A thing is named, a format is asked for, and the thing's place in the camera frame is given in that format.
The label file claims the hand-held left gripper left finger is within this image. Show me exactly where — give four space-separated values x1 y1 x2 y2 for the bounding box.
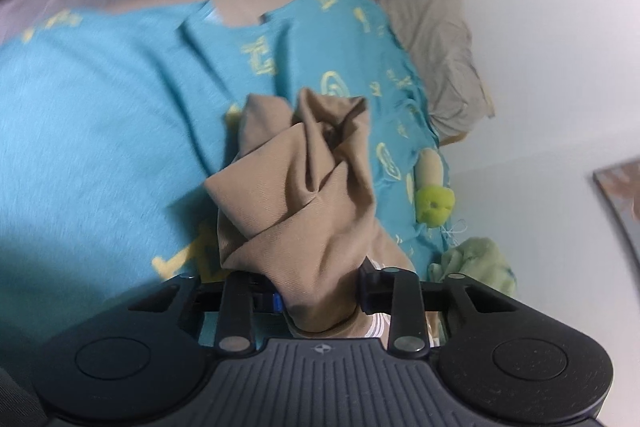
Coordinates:
127 274 283 354

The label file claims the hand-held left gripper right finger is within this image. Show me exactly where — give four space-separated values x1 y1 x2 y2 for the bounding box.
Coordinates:
357 267 530 358

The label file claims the tan t-shirt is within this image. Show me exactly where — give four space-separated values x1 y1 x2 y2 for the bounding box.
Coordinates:
204 87 418 339

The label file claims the green and cream plush toy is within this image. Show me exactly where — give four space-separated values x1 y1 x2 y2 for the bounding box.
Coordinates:
411 147 457 226

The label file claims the light green fleece blanket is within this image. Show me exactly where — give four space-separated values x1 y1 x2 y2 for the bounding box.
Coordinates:
427 237 519 300

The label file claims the teal printed bed sheet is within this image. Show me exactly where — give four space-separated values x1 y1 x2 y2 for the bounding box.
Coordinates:
0 0 451 343

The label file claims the grey pillow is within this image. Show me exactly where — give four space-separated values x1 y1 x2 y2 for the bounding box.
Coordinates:
374 0 497 134

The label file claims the framed leaf wall picture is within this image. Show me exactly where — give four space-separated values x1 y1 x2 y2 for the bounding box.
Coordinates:
592 159 640 265

